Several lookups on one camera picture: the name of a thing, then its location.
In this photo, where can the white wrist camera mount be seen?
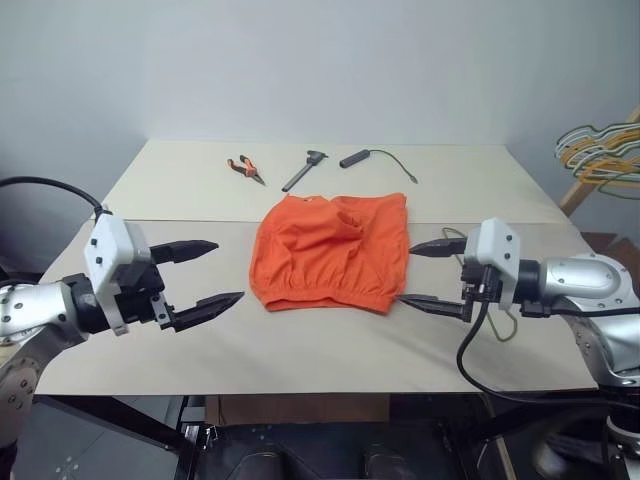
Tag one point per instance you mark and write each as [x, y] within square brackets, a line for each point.
[495, 245]
[107, 250]

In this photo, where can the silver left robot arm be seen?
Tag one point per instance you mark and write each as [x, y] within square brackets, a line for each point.
[30, 310]

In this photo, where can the grey black hand tool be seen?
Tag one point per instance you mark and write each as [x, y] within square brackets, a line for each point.
[300, 172]

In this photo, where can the brown cardboard box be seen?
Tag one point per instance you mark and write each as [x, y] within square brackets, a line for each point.
[300, 407]

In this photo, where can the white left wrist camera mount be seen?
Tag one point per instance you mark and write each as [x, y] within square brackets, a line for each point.
[107, 250]

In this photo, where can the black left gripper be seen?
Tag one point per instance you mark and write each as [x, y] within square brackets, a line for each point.
[142, 295]

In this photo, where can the clothes hangers on rack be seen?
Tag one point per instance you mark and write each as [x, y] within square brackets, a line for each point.
[580, 192]

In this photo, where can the orange shorts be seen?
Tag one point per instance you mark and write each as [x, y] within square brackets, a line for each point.
[320, 250]

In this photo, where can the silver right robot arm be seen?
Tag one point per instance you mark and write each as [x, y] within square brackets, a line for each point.
[580, 280]

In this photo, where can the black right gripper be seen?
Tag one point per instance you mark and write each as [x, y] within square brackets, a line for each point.
[480, 287]

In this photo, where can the dark rounded shape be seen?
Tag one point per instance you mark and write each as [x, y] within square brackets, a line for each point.
[270, 462]
[390, 462]

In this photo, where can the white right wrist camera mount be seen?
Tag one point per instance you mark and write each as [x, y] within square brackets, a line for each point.
[495, 245]

